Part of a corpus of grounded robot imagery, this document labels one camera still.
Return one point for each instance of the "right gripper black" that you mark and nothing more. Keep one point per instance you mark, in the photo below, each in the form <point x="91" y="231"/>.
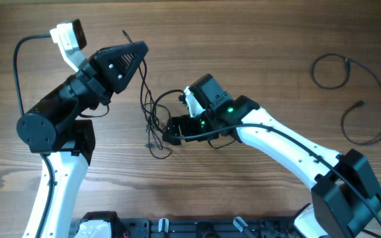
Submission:
<point x="174" y="124"/>

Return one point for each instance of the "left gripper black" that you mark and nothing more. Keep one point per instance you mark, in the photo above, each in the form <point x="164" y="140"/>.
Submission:
<point x="114" y="75"/>

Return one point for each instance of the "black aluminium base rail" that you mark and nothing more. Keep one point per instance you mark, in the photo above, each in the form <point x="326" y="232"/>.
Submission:
<point x="275" y="227"/>

